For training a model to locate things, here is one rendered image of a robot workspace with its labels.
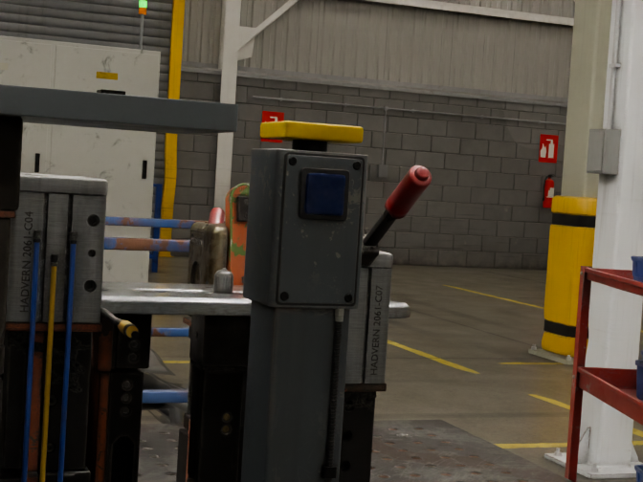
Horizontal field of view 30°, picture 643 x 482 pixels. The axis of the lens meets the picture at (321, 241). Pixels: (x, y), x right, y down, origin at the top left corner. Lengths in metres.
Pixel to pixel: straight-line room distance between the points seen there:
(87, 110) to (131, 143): 8.42
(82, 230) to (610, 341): 4.15
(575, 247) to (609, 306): 3.14
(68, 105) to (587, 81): 7.53
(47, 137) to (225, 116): 8.30
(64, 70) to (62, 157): 0.64
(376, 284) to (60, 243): 0.28
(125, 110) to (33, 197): 0.20
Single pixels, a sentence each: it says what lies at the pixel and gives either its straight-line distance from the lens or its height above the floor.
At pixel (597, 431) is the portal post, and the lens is 5.07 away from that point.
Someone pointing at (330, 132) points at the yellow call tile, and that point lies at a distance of 0.85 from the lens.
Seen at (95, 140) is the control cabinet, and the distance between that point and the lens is 9.13.
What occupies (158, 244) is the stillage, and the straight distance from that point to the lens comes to 2.99.
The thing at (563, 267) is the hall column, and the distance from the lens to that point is 8.20.
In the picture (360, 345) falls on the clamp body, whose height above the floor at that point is 0.98.
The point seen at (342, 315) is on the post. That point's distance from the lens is 0.86.
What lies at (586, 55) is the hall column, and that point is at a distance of 8.27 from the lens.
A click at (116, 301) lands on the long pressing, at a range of 1.10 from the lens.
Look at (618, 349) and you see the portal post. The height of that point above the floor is 0.50.
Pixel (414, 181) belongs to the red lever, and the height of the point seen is 1.12.
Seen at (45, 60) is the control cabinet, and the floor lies 1.85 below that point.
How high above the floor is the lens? 1.12
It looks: 3 degrees down
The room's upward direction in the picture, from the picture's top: 4 degrees clockwise
